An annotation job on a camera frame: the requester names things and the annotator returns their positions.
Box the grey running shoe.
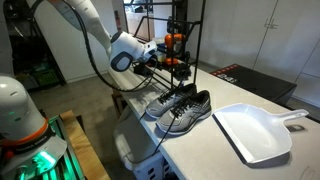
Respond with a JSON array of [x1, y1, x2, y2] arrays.
[[155, 89, 213, 136], [144, 83, 198, 120]]

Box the black box on rack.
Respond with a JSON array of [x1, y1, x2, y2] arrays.
[[166, 16, 183, 35]]

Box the metal cabinet door handles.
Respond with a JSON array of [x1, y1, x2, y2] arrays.
[[264, 17, 280, 30]]

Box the white plastic dustpan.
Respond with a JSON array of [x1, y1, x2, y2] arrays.
[[212, 102, 310, 165]]

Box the black metal wire rack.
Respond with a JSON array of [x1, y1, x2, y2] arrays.
[[122, 0, 207, 90]]

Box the dark storage shelf unit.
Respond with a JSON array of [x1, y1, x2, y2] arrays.
[[0, 0, 67, 94]]

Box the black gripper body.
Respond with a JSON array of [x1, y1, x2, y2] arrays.
[[143, 53, 160, 70]]

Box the white plastic laundry basket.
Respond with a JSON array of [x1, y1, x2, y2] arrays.
[[112, 105, 176, 180]]

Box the translucent plastic bucket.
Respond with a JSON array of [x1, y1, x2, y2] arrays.
[[155, 49, 168, 65]]

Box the black floor mat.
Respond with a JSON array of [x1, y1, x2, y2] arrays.
[[209, 63, 298, 104]]

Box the white cabinet wall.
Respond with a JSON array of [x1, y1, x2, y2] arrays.
[[186, 0, 320, 109]]

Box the green-lit aluminium robot mount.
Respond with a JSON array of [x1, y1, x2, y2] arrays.
[[0, 114, 87, 180]]

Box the thin black cord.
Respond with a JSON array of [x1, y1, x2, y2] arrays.
[[123, 78, 188, 165]]

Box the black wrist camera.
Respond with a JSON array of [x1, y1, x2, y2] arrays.
[[133, 62, 154, 77]]

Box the green plastic crate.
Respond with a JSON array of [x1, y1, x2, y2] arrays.
[[31, 63, 57, 88]]

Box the light wooden workbench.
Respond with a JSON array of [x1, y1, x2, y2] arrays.
[[59, 109, 112, 180]]

